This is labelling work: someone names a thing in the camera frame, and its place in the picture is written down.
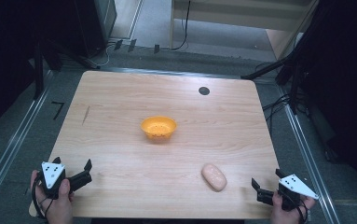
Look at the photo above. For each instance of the pale pink oval bread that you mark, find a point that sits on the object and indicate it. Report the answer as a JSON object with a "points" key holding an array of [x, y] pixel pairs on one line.
{"points": [[214, 177]]}

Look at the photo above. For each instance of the black cabinet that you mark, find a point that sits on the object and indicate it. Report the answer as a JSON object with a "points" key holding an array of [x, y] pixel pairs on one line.
{"points": [[95, 25]]}

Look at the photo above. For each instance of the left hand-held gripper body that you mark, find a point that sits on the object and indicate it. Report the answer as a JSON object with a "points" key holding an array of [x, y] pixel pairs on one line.
{"points": [[52, 175]]}

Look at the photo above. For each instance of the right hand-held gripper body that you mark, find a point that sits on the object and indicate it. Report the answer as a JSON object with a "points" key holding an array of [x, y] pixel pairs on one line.
{"points": [[294, 186]]}

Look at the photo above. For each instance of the beige wooden furniture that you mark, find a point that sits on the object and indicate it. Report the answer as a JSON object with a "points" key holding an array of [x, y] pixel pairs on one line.
{"points": [[244, 15]]}

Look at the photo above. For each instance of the person's left hand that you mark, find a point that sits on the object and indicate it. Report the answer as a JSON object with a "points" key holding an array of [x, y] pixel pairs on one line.
{"points": [[59, 208]]}

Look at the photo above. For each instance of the black stand leg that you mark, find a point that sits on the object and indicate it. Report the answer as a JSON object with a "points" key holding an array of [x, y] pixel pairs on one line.
{"points": [[38, 71]]}

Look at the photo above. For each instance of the black round table grommet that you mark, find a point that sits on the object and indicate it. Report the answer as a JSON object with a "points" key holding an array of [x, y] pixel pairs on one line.
{"points": [[204, 90]]}

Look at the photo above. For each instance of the person's right hand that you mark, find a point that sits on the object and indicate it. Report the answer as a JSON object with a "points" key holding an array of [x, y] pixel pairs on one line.
{"points": [[283, 216]]}

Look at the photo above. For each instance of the orange perforated plastic bowl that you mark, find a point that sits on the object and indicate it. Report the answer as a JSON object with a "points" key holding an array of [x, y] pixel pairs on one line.
{"points": [[158, 127]]}

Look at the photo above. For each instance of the metal floor rail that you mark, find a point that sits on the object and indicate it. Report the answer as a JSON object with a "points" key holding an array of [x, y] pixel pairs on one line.
{"points": [[167, 72], [309, 158], [11, 146]]}

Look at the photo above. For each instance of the black slanted stand strut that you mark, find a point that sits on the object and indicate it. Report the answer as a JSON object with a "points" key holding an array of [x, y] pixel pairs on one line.
{"points": [[266, 69]]}

